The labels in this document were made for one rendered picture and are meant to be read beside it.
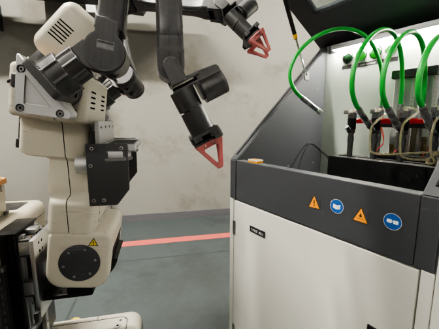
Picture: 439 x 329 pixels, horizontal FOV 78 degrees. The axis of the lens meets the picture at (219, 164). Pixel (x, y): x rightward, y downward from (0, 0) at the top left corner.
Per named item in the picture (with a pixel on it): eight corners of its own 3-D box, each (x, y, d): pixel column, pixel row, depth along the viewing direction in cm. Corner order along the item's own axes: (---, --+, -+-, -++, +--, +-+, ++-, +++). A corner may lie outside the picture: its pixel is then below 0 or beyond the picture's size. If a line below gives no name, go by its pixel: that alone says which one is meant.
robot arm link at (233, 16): (221, 23, 102) (222, 13, 96) (234, 12, 103) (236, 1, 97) (234, 36, 102) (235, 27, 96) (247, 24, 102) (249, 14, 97)
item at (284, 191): (235, 199, 109) (236, 160, 107) (243, 198, 112) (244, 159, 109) (412, 266, 59) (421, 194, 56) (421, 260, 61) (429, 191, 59)
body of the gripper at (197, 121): (213, 130, 70) (200, 104, 68) (222, 132, 60) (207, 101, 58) (191, 142, 69) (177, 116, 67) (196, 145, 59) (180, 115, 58)
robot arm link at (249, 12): (215, 20, 106) (211, 1, 98) (236, 2, 108) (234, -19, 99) (236, 36, 103) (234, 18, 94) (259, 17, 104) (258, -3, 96)
